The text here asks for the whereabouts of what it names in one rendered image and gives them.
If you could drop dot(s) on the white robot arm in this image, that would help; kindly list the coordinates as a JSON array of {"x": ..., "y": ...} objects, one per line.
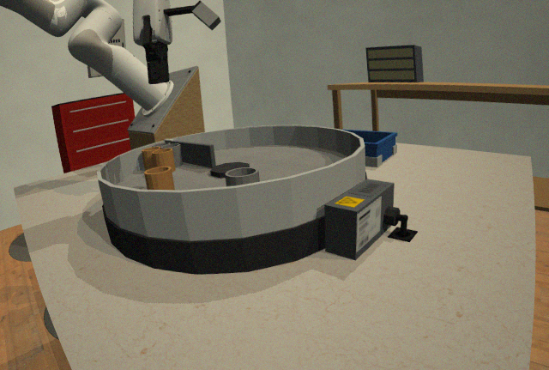
[{"x": 89, "y": 43}]

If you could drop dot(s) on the bronze bushing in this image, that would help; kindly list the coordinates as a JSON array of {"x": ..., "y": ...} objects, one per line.
[
  {"x": 148, "y": 158},
  {"x": 164, "y": 158},
  {"x": 156, "y": 180}
]

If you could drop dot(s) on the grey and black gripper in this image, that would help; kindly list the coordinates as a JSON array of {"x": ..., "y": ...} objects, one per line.
[{"x": 149, "y": 16}]

